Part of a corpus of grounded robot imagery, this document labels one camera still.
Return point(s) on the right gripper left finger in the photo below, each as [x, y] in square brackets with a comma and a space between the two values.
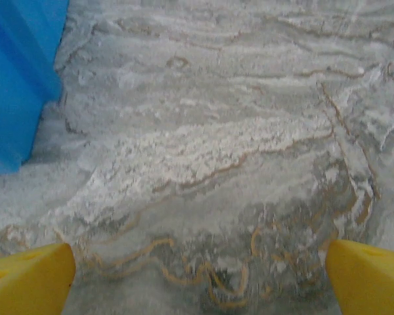
[26, 285]

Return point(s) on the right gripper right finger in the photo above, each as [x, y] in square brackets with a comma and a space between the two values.
[371, 282]

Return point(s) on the blue plastic bin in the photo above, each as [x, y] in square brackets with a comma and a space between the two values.
[13, 82]

